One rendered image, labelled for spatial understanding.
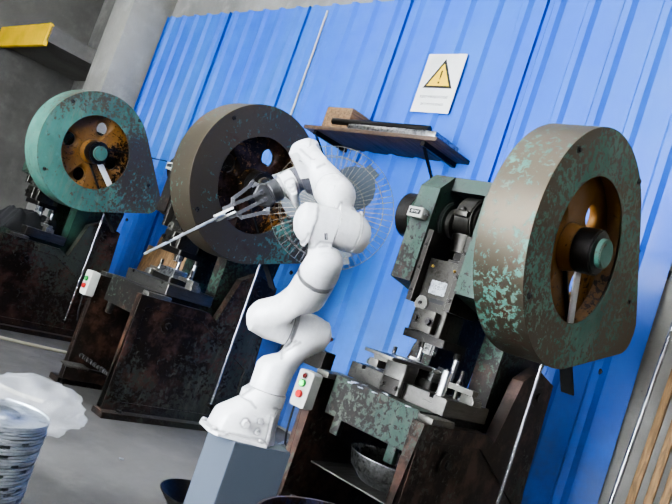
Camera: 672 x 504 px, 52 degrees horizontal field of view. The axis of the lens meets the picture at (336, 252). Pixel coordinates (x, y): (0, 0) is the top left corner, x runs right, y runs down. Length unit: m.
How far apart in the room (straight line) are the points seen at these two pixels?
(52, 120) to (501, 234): 3.41
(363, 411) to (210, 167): 1.50
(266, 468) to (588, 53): 2.98
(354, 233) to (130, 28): 5.67
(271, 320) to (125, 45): 5.58
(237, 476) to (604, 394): 2.06
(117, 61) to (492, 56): 3.98
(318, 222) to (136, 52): 5.65
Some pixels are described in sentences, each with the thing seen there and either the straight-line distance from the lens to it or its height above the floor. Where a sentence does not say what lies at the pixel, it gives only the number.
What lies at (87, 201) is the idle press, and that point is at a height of 1.00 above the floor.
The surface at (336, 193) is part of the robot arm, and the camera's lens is 1.91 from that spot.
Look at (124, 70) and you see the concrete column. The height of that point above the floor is 2.36.
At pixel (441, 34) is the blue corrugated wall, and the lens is 4.81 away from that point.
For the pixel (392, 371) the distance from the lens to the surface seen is 2.52.
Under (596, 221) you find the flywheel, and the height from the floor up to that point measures 1.47.
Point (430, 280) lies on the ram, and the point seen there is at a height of 1.09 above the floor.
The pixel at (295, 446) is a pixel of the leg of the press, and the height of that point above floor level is 0.35.
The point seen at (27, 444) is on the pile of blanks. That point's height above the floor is 0.26.
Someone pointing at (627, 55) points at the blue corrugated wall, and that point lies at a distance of 4.10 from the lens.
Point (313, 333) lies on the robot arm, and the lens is 1.99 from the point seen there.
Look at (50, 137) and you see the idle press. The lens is 4.90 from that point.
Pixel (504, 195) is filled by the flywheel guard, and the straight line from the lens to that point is 2.18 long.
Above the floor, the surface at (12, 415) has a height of 0.31.
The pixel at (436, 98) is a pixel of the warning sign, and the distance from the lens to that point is 4.53.
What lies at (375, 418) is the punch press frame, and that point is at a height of 0.56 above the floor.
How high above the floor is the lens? 0.89
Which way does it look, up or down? 4 degrees up
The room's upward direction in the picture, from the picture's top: 19 degrees clockwise
